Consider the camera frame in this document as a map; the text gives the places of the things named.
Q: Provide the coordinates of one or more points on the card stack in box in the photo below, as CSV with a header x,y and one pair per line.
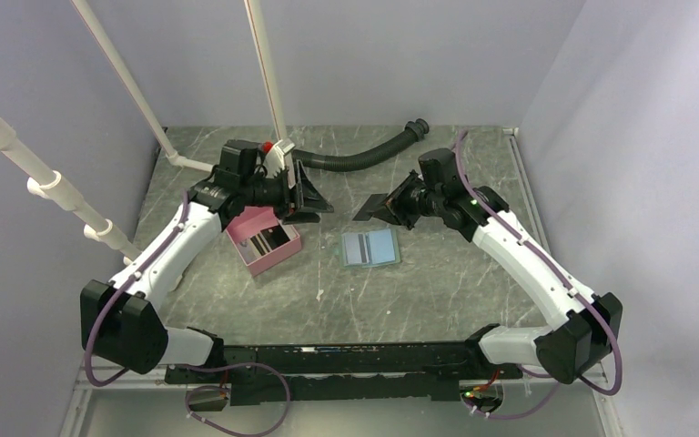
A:
x,y
262,243

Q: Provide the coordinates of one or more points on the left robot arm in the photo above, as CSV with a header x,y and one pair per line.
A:
x,y
120,320

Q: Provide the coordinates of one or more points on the aluminium frame rail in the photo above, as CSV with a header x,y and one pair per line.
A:
x,y
114,377

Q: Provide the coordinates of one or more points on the mint green card holder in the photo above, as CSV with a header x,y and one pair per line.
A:
x,y
383,248

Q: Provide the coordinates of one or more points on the pink card box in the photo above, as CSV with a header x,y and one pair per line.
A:
x,y
252,221

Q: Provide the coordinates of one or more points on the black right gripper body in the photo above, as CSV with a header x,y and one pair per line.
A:
x,y
428,200

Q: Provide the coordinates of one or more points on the white PVC pipe frame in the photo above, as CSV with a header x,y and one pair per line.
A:
x,y
190,63

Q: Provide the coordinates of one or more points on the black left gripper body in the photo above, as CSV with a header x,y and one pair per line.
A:
x,y
268,192

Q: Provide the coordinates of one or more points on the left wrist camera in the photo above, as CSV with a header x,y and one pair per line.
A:
x,y
278,160

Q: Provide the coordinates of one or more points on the white PVC pipe with fittings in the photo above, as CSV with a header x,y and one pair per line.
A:
x,y
50,184

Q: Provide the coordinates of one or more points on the white card with black stripe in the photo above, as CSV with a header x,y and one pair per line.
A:
x,y
355,249

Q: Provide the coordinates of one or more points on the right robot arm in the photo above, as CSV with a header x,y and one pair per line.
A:
x,y
580,326

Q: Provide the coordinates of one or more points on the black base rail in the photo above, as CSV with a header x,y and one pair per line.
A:
x,y
277,387

